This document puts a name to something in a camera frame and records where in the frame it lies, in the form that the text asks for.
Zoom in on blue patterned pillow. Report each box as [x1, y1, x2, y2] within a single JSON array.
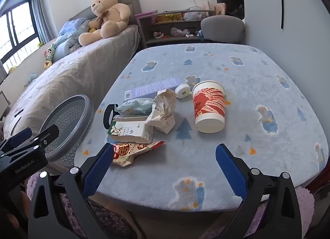
[[59, 18, 89, 35]]

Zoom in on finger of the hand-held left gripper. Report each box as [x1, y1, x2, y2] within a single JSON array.
[[0, 128, 33, 153], [33, 125, 59, 150]]

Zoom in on white paper bag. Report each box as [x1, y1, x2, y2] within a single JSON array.
[[144, 89, 177, 134]]

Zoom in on person's floral pants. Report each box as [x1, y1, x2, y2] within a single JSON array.
[[58, 193, 271, 239]]

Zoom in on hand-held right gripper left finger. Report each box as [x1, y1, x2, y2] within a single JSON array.
[[27, 143, 115, 239]]

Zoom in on grey shelf desk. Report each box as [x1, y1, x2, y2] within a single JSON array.
[[137, 9, 214, 49]]

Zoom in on green and white milk carton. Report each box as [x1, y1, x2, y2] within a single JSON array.
[[107, 116, 155, 143]]

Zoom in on white plastic bag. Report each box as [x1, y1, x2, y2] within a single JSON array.
[[184, 11, 207, 20]]

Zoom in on grey headboard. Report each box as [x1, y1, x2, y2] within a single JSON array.
[[68, 0, 142, 26]]

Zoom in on purple cardboard box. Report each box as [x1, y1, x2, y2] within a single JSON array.
[[125, 77, 182, 99]]

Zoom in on light blue printed blanket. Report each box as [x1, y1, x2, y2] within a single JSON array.
[[73, 43, 329, 212]]

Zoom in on red snack packet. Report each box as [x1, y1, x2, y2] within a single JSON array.
[[112, 141, 165, 168]]

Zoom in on light blue wipes packet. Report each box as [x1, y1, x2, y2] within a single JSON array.
[[114, 98, 156, 116]]

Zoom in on black rectangular block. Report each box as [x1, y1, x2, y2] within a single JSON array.
[[103, 103, 119, 130]]

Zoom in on light blue quilt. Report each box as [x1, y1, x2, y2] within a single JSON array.
[[50, 31, 85, 61]]

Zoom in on grey chair back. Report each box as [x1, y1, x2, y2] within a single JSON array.
[[200, 15, 245, 44]]

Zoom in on purple fuzzy garment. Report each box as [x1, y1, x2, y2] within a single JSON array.
[[26, 173, 315, 232]]

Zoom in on pink plastic bag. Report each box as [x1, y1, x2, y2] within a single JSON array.
[[171, 27, 190, 37]]

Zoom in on grey perforated wastebasket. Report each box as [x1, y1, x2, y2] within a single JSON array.
[[40, 95, 94, 177]]

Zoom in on window with black frame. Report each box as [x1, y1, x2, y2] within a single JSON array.
[[0, 2, 40, 66]]

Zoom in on bed with grey checked sheet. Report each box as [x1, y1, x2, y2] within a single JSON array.
[[2, 24, 142, 139]]

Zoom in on white metal frame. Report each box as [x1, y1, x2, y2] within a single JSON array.
[[0, 91, 11, 116]]

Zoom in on gold shiny packets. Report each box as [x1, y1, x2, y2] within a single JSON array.
[[157, 13, 183, 22]]

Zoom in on pink storage box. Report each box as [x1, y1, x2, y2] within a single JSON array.
[[135, 11, 158, 19]]

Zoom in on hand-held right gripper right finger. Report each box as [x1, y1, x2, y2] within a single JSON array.
[[215, 143, 303, 239]]

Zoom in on green hooded plush doll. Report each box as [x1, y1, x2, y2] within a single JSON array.
[[44, 44, 56, 61]]

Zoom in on red and white paper cup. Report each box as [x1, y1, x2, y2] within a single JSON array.
[[192, 80, 226, 133]]

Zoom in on small round white jar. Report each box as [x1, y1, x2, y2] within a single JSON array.
[[175, 83, 191, 99]]

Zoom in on large beige teddy bear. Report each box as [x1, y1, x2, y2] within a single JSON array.
[[78, 0, 131, 46]]

